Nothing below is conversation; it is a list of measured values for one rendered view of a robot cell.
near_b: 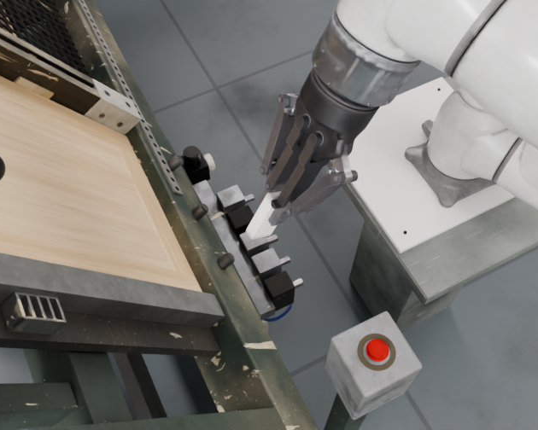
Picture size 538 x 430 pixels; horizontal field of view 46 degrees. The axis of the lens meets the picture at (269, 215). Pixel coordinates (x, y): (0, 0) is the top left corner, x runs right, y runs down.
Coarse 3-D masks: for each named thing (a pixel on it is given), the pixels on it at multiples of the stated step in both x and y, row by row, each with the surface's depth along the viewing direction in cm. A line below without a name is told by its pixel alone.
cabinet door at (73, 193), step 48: (0, 96) 108; (0, 144) 99; (48, 144) 111; (96, 144) 126; (0, 192) 91; (48, 192) 101; (96, 192) 114; (144, 192) 129; (0, 240) 84; (48, 240) 93; (96, 240) 104; (144, 240) 117; (192, 288) 119
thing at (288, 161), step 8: (296, 120) 65; (304, 120) 64; (296, 128) 65; (304, 128) 65; (296, 136) 66; (288, 144) 67; (296, 144) 66; (288, 152) 68; (296, 152) 68; (280, 160) 69; (288, 160) 68; (296, 160) 69; (280, 168) 69; (288, 168) 69; (272, 176) 71; (280, 176) 70; (288, 176) 71; (272, 184) 71
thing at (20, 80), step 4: (16, 80) 115; (20, 80) 115; (24, 80) 115; (28, 80) 116; (20, 84) 116; (24, 84) 116; (28, 84) 117; (32, 84) 117; (36, 84) 118; (28, 88) 117; (32, 88) 118; (36, 88) 118; (40, 88) 119; (36, 92) 119; (40, 92) 119; (44, 92) 120; (48, 92) 120; (52, 92) 121; (44, 96) 121; (48, 96) 121
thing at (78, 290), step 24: (0, 264) 78; (24, 264) 81; (48, 264) 85; (0, 288) 77; (24, 288) 79; (48, 288) 82; (72, 288) 86; (96, 288) 91; (120, 288) 96; (144, 288) 101; (168, 288) 107; (96, 312) 93; (120, 312) 97; (144, 312) 101; (168, 312) 105; (192, 312) 109; (216, 312) 116
